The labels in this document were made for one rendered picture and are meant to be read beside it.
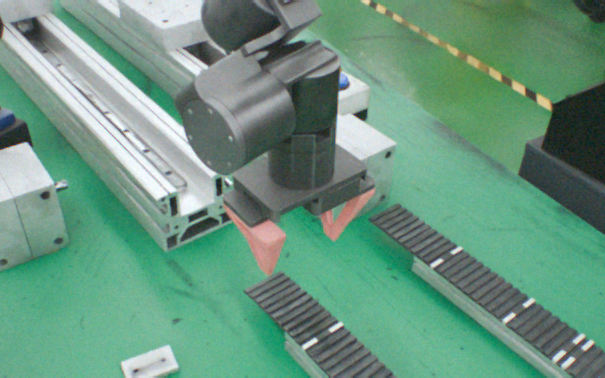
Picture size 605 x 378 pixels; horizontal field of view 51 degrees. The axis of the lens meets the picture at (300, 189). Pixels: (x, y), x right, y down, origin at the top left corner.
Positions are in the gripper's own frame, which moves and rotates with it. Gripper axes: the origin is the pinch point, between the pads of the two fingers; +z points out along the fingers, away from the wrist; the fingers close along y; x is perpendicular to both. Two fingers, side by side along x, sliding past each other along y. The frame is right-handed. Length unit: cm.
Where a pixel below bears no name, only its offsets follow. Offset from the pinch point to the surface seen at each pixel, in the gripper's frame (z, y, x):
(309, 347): 9.2, 1.9, 4.3
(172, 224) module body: 8.6, 4.0, -19.1
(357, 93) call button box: 7.2, -32.7, -27.5
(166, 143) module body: 5.6, -1.7, -30.5
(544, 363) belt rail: 11.9, -17.3, 18.6
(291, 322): 9.1, 1.4, 0.8
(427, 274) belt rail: 11.6, -16.7, 3.0
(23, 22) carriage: 5, 1, -78
